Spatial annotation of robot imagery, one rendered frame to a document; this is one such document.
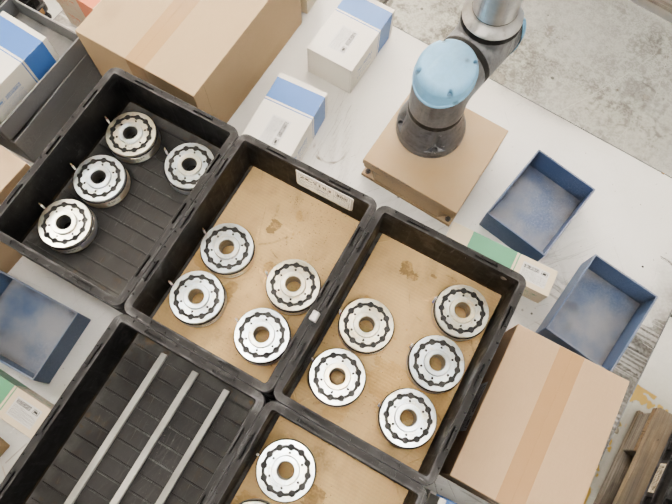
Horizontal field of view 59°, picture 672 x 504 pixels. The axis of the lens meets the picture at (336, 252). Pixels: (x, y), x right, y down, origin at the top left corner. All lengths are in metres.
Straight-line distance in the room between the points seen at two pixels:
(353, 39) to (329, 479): 0.95
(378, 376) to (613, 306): 0.56
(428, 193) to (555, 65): 1.36
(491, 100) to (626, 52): 1.24
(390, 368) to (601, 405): 0.38
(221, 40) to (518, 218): 0.75
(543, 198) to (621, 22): 1.45
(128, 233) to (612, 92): 1.91
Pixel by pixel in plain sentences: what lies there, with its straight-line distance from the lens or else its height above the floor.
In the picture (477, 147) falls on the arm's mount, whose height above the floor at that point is 0.78.
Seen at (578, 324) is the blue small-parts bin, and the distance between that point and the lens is 1.37.
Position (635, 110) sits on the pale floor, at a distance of 2.56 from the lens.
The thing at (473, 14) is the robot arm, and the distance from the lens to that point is 1.21.
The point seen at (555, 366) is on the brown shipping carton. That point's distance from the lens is 1.17.
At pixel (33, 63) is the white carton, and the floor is 0.87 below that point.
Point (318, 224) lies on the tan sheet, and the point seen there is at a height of 0.83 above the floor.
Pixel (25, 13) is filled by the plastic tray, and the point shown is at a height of 0.81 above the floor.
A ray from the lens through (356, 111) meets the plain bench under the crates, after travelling 1.45.
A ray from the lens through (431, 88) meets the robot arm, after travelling 1.15.
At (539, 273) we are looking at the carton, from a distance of 1.31.
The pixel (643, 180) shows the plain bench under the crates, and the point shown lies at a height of 0.70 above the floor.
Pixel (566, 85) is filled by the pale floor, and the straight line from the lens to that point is 2.51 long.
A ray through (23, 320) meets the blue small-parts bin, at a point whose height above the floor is 0.70.
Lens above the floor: 1.94
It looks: 72 degrees down
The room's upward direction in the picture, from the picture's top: 4 degrees clockwise
